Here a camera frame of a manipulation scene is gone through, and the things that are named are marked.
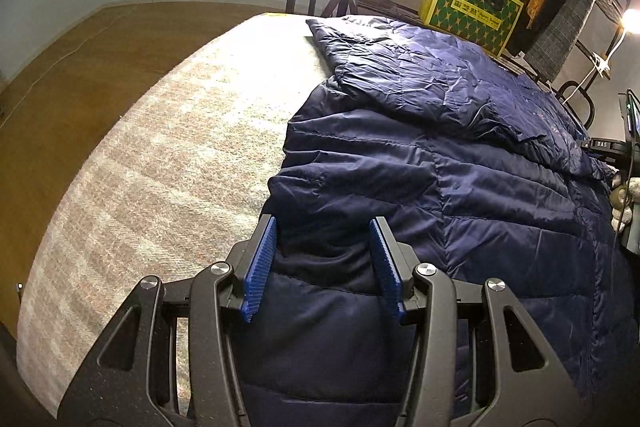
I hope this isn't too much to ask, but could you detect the white clip-on desk lamp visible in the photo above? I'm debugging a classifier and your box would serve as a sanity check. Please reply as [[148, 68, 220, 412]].
[[562, 9, 640, 105]]

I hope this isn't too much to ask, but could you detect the beige plush toy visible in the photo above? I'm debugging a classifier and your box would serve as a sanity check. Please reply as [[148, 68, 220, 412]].
[[610, 171, 640, 233]]

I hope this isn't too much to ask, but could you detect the yellow green patterned box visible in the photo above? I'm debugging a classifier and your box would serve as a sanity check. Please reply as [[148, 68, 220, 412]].
[[419, 0, 523, 56]]

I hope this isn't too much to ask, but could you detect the grey plaid hanging coat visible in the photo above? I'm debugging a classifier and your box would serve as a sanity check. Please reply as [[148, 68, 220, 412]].
[[525, 0, 596, 81]]

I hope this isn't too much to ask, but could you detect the plaid beige bed blanket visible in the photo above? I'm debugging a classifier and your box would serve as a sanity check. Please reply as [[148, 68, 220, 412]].
[[17, 13, 328, 414]]

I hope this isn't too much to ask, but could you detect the navy blue puffer jacket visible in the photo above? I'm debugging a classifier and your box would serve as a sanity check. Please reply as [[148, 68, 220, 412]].
[[232, 16, 638, 426]]

